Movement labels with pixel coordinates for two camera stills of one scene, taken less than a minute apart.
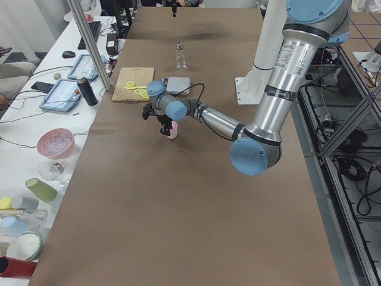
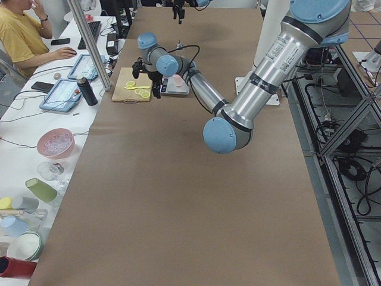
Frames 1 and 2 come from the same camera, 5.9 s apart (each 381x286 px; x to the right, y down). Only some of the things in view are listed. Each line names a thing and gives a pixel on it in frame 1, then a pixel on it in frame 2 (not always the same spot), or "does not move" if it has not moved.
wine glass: (50, 171) does not move
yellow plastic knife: (136, 87) does not move
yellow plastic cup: (5, 203) does not move
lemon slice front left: (144, 94) does not move
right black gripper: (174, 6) → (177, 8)
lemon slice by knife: (130, 84) does not move
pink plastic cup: (174, 130) → (178, 80)
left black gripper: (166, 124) → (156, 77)
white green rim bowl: (28, 245) does not move
